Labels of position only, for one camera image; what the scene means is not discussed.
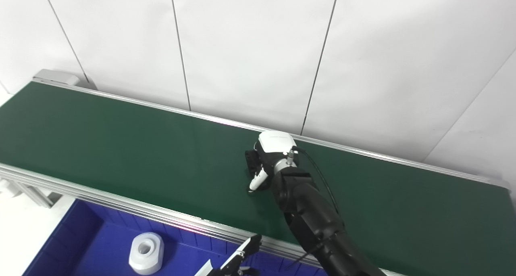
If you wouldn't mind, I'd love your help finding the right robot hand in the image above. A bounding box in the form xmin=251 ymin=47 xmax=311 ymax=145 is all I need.
xmin=247 ymin=131 xmax=301 ymax=192

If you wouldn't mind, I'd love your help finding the black flanged machine part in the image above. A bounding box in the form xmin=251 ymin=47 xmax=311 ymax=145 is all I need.
xmin=244 ymin=149 xmax=262 ymax=178

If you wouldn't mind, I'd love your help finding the white plastic ring part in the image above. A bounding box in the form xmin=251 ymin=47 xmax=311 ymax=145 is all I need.
xmin=128 ymin=232 xmax=165 ymax=276

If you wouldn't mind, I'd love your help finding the green conveyor belt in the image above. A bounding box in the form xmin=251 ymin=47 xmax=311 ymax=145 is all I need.
xmin=0 ymin=82 xmax=516 ymax=276
xmin=0 ymin=78 xmax=516 ymax=276

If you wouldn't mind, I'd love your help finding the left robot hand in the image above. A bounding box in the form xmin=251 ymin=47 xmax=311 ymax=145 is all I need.
xmin=193 ymin=234 xmax=263 ymax=276

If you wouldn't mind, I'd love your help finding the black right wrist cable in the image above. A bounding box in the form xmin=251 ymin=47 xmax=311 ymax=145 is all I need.
xmin=284 ymin=146 xmax=343 ymax=268

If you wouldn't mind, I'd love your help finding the blue plastic bin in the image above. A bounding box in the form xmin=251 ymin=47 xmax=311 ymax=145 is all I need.
xmin=22 ymin=199 xmax=323 ymax=276

